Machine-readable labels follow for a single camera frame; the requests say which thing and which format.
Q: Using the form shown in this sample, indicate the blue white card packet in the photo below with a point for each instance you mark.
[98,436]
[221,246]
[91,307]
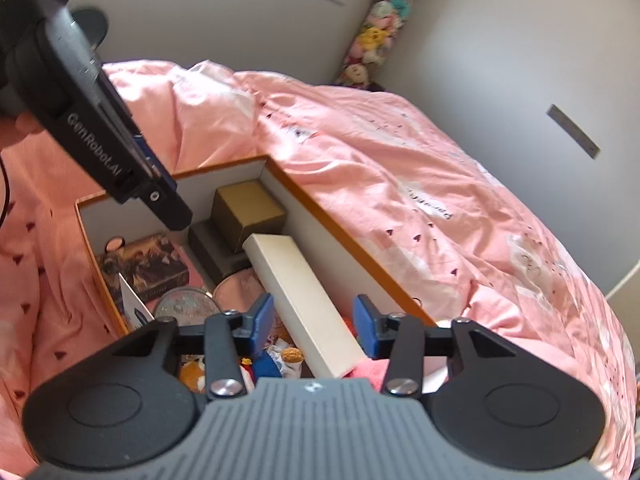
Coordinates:
[130,300]

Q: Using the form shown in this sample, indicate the orange cardboard box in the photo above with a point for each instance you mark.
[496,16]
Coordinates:
[225,174]

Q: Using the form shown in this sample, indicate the black box with gold print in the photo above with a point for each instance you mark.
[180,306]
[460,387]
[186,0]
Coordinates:
[215,255]

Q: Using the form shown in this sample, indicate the round silver tin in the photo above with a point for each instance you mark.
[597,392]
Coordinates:
[185,302]

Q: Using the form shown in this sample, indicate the art printed box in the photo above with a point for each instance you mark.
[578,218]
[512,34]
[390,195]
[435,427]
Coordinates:
[145,265]

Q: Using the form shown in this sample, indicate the blue fabric item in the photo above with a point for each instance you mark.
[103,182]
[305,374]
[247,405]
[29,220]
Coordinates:
[267,365]

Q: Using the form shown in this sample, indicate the gold cardboard box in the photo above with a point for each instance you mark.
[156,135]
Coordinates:
[245,210]

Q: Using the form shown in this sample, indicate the small cork-stoppered bottle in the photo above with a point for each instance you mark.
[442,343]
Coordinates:
[291,355]

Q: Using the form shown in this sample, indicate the pink printed blanket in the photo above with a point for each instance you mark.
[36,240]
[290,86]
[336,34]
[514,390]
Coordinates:
[400,160]

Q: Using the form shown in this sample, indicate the pink round compact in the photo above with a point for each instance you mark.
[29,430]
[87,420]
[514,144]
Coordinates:
[115,245]

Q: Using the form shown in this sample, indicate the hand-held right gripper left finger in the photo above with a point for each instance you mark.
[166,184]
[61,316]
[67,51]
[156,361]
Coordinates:
[262,322]

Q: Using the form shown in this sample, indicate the column of plush toys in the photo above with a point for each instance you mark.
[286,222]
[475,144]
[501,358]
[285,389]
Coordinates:
[372,35]

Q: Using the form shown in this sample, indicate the person's left hand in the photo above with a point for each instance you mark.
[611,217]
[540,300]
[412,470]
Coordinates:
[29,122]

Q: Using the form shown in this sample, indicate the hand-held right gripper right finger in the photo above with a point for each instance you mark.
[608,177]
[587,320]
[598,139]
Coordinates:
[365,327]

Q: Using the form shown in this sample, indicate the long white box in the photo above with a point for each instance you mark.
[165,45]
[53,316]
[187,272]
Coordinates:
[305,300]

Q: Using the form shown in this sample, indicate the pink fluffy pompom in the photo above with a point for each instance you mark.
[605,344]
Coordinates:
[372,372]

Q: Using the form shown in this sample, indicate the grey wardrobe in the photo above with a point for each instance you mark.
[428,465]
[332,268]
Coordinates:
[500,60]

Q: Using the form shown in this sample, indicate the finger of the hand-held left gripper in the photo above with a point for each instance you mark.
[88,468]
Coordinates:
[152,162]
[172,210]

